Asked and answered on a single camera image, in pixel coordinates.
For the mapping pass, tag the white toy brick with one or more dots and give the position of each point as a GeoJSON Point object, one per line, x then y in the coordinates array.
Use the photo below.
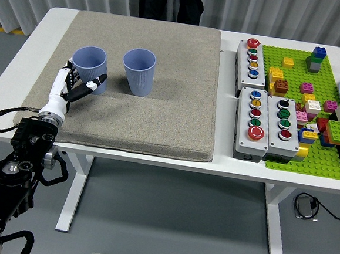
{"type": "Point", "coordinates": [313, 107]}

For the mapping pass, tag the blue ribbed plastic cup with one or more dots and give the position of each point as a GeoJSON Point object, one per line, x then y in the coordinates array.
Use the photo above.
{"type": "Point", "coordinates": [138, 80]}
{"type": "Point", "coordinates": [91, 73]}

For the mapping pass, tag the grey-brown fabric mat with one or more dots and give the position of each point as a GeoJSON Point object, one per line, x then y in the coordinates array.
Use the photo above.
{"type": "Point", "coordinates": [159, 117]}

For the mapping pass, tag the five-button grey control box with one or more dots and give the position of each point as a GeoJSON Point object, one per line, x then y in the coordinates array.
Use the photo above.
{"type": "Point", "coordinates": [257, 81]}

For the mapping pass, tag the yellow black floor tape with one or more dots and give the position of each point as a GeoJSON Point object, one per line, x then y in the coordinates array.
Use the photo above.
{"type": "Point", "coordinates": [4, 29]}

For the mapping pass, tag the grey toy brick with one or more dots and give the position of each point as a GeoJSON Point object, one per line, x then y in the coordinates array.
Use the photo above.
{"type": "Point", "coordinates": [313, 67]}

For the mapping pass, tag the light pink toy brick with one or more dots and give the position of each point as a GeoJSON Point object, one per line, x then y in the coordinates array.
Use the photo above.
{"type": "Point", "coordinates": [301, 116]}

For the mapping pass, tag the magenta toy brick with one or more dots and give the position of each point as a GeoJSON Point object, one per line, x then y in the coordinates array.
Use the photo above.
{"type": "Point", "coordinates": [330, 106]}

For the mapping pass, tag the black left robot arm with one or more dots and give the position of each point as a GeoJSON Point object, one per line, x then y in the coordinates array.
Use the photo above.
{"type": "Point", "coordinates": [16, 168]}

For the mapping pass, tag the grey box large red button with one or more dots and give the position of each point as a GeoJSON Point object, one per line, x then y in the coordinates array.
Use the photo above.
{"type": "Point", "coordinates": [244, 141]}

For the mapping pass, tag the light green toy brick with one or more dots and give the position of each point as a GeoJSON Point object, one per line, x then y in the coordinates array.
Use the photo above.
{"type": "Point", "coordinates": [336, 131]}

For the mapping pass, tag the white table leg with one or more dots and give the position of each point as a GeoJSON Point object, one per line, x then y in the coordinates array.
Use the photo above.
{"type": "Point", "coordinates": [75, 190]}
{"type": "Point", "coordinates": [275, 223]}

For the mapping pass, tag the white pleated curtain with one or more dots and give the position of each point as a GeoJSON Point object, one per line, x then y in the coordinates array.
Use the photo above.
{"type": "Point", "coordinates": [255, 10]}

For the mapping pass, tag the blue and yellow brick stack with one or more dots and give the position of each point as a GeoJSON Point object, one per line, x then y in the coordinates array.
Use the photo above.
{"type": "Point", "coordinates": [304, 138]}

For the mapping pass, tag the grey box black selector switch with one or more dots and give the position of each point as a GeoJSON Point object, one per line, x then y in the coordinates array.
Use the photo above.
{"type": "Point", "coordinates": [289, 145]}

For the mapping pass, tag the brown toy brick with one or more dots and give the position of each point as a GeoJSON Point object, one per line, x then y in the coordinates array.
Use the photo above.
{"type": "Point", "coordinates": [280, 87]}

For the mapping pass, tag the large yellow toy brick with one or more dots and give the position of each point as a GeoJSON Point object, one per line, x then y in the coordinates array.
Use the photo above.
{"type": "Point", "coordinates": [275, 74]}

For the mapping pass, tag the green studded baseplate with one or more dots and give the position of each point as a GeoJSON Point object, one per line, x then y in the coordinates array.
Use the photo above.
{"type": "Point", "coordinates": [300, 55]}

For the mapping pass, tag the person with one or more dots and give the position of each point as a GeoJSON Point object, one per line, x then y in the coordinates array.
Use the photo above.
{"type": "Point", "coordinates": [153, 2]}

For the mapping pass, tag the dark red small brick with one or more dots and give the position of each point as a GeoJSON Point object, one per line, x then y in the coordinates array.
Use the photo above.
{"type": "Point", "coordinates": [299, 107]}

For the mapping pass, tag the red toy brick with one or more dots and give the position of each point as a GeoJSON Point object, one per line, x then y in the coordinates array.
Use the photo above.
{"type": "Point", "coordinates": [321, 124]}

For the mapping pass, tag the small yellow toy brick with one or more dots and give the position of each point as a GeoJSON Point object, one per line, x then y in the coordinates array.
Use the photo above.
{"type": "Point", "coordinates": [288, 62]}

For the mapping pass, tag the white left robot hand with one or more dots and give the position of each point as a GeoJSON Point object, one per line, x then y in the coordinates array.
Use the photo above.
{"type": "Point", "coordinates": [55, 103]}

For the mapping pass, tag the grey power adapter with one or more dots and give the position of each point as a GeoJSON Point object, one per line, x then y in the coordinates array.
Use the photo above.
{"type": "Point", "coordinates": [305, 206]}

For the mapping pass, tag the dark green toy brick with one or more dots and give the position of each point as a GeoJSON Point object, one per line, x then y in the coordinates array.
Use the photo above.
{"type": "Point", "coordinates": [314, 59]}

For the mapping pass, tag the yellow rounded toy brick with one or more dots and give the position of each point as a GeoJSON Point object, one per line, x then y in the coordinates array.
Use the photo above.
{"type": "Point", "coordinates": [302, 150]}

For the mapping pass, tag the blue toy brick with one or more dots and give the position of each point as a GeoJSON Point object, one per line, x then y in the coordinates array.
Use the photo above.
{"type": "Point", "coordinates": [319, 53]}

